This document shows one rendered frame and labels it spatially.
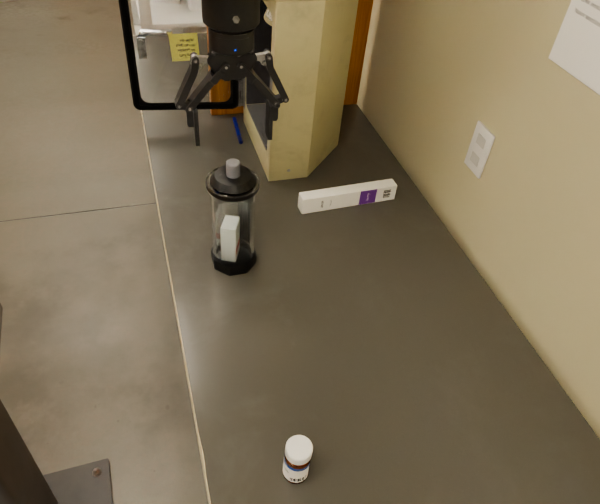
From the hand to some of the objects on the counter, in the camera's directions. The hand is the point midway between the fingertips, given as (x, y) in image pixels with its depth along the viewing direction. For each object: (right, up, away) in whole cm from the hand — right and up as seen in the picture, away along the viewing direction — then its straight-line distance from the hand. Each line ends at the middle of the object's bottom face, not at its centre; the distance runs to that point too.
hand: (233, 133), depth 102 cm
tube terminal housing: (+11, +10, +60) cm, 62 cm away
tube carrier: (-3, -23, +22) cm, 32 cm away
